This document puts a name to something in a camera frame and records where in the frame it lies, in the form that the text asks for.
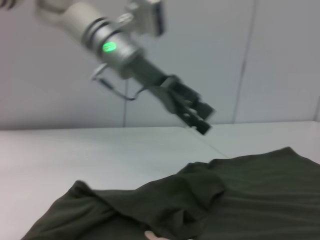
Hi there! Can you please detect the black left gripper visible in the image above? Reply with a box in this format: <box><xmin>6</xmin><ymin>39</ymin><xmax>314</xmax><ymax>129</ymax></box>
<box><xmin>124</xmin><ymin>49</ymin><xmax>216</xmax><ymax>137</ymax></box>

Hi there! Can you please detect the dark green FREE! shirt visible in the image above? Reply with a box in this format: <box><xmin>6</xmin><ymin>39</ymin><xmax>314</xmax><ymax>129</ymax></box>
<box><xmin>24</xmin><ymin>146</ymin><xmax>320</xmax><ymax>240</ymax></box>

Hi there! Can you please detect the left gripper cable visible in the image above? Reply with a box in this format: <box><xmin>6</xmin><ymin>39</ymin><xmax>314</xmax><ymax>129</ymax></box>
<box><xmin>99</xmin><ymin>74</ymin><xmax>153</xmax><ymax>101</ymax></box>

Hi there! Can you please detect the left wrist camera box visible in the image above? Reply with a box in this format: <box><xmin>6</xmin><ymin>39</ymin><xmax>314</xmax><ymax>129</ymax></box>
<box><xmin>126</xmin><ymin>0</ymin><xmax>169</xmax><ymax>38</ymax></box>

